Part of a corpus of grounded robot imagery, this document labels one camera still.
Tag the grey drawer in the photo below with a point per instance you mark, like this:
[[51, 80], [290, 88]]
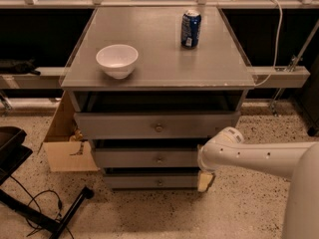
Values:
[[151, 182], [158, 157], [153, 125]]

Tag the white bowl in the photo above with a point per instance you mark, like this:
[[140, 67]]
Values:
[[117, 61]]

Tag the black object on rail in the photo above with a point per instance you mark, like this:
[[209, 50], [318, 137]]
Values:
[[18, 67]]

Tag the brown cardboard box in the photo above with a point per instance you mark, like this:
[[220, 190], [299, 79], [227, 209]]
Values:
[[66, 149]]

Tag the grey drawer cabinet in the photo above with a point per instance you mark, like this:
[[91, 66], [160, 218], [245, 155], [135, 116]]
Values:
[[168, 78]]

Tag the grey bottom drawer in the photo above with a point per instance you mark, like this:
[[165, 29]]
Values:
[[151, 182]]

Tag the blue soda can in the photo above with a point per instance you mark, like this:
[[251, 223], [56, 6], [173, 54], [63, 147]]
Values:
[[190, 29]]

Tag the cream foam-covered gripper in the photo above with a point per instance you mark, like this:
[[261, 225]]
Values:
[[203, 160]]

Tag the grey top drawer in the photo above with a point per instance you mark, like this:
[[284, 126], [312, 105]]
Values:
[[153, 125]]

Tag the black stand with base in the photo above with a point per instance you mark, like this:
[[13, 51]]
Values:
[[12, 154]]

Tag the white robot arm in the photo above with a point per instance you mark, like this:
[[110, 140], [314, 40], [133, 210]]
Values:
[[296, 161]]

